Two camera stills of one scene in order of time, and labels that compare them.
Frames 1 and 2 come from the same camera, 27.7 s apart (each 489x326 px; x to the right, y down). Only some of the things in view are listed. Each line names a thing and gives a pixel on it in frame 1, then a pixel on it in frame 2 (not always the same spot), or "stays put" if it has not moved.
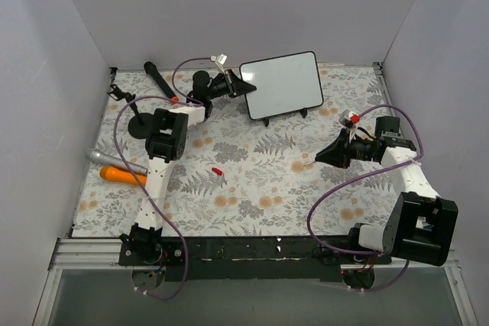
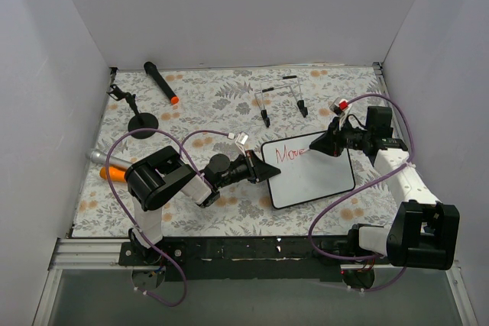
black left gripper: (231, 83) -> (250, 166)
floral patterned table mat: (241, 177) stays put
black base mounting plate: (248, 259) stays put
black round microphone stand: (140, 124) stays put
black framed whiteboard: (283, 84) -> (307, 177)
